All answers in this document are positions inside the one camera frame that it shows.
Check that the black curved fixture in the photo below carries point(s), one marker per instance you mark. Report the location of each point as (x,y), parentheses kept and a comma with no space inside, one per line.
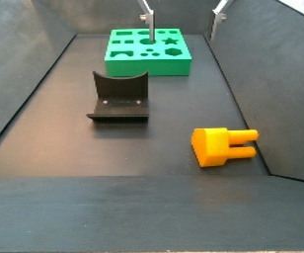
(122,98)

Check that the orange three prong object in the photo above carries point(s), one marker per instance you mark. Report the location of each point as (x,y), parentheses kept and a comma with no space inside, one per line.
(219,144)

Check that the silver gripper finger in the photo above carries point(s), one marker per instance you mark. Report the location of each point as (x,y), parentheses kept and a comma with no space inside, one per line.
(220,16)
(148,16)

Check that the green shape sorter block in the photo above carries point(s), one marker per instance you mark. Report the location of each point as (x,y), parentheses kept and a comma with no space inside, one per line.
(133,54)

